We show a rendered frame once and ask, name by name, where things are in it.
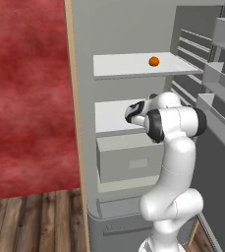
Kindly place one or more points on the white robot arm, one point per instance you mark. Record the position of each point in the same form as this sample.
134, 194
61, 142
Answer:
178, 164

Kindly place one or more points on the grey fridge drawer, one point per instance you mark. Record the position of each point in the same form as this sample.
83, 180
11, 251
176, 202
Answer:
127, 160

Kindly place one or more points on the grey fridge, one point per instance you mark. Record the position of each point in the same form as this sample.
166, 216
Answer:
117, 26

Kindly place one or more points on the grey fridge door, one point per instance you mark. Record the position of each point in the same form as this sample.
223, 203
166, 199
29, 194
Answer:
215, 183

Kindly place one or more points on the light wood side panel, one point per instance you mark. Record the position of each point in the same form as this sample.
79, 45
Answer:
74, 98

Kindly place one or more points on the orange round fruit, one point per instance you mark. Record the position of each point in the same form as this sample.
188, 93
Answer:
154, 61

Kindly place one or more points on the grey freezer drawer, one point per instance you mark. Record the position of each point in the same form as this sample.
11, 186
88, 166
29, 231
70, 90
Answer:
117, 223

